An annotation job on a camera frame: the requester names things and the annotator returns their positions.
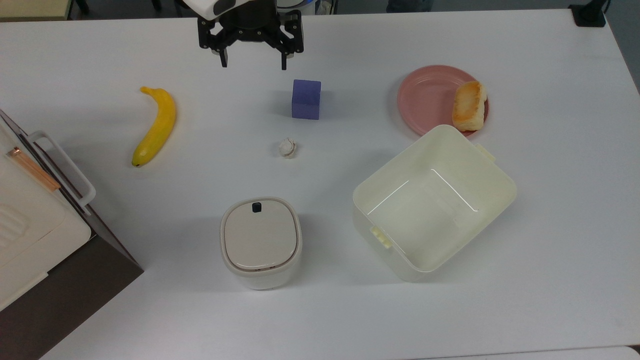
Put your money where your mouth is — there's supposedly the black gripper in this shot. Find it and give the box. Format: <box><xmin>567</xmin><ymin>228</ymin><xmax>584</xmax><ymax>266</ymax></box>
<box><xmin>197</xmin><ymin>0</ymin><xmax>305</xmax><ymax>71</ymax></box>

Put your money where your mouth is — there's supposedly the braided bread loaf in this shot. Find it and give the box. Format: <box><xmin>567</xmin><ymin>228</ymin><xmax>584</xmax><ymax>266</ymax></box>
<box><xmin>451</xmin><ymin>80</ymin><xmax>488</xmax><ymax>133</ymax></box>

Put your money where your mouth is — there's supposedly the blue and white robot base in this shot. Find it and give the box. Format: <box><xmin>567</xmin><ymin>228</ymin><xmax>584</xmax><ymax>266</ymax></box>
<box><xmin>276</xmin><ymin>0</ymin><xmax>318</xmax><ymax>13</ymax></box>

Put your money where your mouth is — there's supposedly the pink plate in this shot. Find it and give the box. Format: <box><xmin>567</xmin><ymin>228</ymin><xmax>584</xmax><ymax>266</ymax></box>
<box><xmin>397</xmin><ymin>64</ymin><xmax>491</xmax><ymax>139</ymax></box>

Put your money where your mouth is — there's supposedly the purple cube block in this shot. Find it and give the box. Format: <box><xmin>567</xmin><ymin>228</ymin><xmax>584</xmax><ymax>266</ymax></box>
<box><xmin>291</xmin><ymin>79</ymin><xmax>322</xmax><ymax>121</ymax></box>

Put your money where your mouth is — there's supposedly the yellow banana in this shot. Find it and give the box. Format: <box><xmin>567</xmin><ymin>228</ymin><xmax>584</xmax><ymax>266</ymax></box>
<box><xmin>131</xmin><ymin>86</ymin><xmax>178</xmax><ymax>169</ymax></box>

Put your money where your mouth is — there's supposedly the white lidded container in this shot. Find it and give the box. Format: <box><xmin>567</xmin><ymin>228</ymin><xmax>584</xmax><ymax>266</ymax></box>
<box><xmin>219</xmin><ymin>196</ymin><xmax>304</xmax><ymax>291</ymax></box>

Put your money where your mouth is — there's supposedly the light wooden table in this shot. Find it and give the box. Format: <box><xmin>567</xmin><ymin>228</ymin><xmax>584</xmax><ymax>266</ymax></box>
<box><xmin>0</xmin><ymin>0</ymin><xmax>75</xmax><ymax>22</ymax></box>

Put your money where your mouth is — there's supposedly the cream plastic bin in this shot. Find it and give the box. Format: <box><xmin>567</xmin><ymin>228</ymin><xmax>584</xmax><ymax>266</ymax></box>
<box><xmin>352</xmin><ymin>124</ymin><xmax>518</xmax><ymax>283</ymax></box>

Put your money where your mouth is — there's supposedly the white oven with dark door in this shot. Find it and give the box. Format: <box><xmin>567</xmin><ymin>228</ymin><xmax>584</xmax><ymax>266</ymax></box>
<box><xmin>0</xmin><ymin>108</ymin><xmax>146</xmax><ymax>360</ymax></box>

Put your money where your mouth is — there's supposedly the black clamp mount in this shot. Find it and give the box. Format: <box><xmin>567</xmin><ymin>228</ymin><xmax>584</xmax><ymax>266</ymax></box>
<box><xmin>568</xmin><ymin>0</ymin><xmax>612</xmax><ymax>28</ymax></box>

